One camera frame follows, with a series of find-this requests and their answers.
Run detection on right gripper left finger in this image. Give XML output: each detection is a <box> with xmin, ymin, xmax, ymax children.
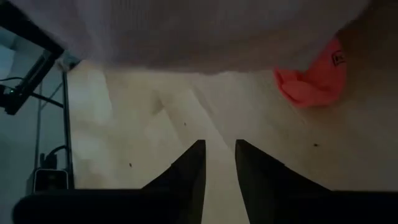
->
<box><xmin>142</xmin><ymin>139</ymin><xmax>206</xmax><ymax>191</ymax></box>

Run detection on small black camera box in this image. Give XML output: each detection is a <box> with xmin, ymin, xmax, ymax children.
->
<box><xmin>26</xmin><ymin>145</ymin><xmax>70</xmax><ymax>196</ymax></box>

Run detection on black aluminium table frame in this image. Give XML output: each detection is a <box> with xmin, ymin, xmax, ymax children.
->
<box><xmin>0</xmin><ymin>0</ymin><xmax>76</xmax><ymax>190</ymax></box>

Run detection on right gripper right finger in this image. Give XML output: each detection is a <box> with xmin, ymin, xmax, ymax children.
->
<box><xmin>234</xmin><ymin>139</ymin><xmax>331</xmax><ymax>192</ymax></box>

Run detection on black red teal garment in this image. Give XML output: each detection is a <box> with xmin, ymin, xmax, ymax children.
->
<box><xmin>272</xmin><ymin>37</ymin><xmax>348</xmax><ymax>109</ymax></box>

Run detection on pink heathered shirt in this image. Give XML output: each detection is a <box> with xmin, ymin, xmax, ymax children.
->
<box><xmin>8</xmin><ymin>0</ymin><xmax>373</xmax><ymax>76</ymax></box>

